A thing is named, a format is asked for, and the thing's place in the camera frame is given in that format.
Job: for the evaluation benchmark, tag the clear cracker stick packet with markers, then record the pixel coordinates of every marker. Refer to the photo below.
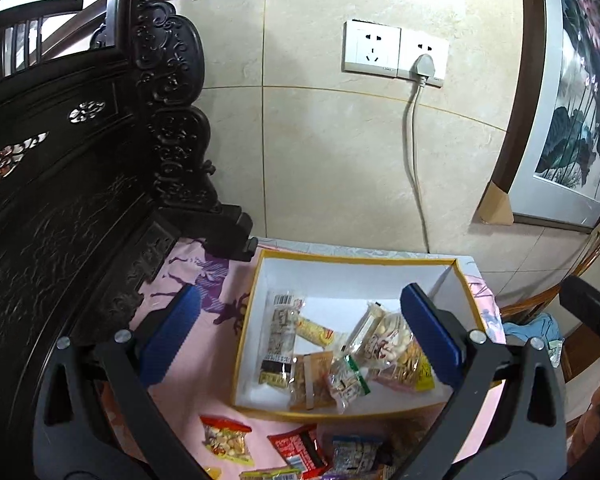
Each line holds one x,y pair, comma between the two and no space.
410,367

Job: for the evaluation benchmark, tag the yellow cracker bar packet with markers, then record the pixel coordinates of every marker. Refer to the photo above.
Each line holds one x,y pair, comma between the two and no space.
317,332

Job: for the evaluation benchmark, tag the green white candy packet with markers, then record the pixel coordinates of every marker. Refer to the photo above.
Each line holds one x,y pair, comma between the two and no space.
347,385

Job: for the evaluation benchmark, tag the dark red snack packet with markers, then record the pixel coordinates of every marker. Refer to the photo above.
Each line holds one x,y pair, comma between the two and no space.
295,447

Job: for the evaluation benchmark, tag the clear packet with black label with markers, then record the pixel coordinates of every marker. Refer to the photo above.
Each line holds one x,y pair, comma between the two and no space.
280,330

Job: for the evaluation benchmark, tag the white bean packet with cartoon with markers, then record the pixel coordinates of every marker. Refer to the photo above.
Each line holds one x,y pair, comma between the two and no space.
387,340

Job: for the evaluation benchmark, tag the yellow stick packet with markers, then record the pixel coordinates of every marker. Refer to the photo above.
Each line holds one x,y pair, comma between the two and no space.
270,475

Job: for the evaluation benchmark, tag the carved dark wooden bench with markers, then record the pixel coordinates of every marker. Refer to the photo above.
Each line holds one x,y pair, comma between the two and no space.
55,235

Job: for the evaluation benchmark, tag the yellow cardboard box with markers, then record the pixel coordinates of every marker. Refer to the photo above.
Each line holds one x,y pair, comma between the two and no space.
330,285

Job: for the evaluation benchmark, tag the blue white bean packet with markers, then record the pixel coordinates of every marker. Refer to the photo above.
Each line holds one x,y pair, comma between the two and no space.
355,452

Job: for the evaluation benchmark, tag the wooden chair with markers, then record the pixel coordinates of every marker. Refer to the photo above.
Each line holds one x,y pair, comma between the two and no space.
530,305

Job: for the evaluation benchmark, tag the framed lotus painting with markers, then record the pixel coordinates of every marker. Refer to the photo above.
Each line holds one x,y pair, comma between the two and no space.
570,135

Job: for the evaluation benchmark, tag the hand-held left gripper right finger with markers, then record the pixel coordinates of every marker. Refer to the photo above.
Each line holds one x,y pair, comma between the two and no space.
430,335

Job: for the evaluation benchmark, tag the small green white packet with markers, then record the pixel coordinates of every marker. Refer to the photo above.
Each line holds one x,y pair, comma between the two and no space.
555,352

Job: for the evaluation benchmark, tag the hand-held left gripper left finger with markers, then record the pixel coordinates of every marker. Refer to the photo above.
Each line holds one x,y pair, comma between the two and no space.
172,332

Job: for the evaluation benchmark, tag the pink printed cloth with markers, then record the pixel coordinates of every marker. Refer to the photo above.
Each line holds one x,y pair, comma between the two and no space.
195,400

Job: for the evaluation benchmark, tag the light blue cloth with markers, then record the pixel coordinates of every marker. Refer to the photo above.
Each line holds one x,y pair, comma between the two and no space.
535,327

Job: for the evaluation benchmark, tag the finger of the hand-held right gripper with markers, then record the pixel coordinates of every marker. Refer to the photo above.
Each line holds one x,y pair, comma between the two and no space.
592,310

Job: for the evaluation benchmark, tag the cardboard corner protector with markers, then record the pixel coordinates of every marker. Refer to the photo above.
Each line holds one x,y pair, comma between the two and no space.
495,207

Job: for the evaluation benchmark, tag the red-top mixed nut packet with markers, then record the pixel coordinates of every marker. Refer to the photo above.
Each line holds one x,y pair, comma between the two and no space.
225,442

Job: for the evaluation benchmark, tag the brown nut packet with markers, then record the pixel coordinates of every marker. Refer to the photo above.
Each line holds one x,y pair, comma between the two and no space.
307,380

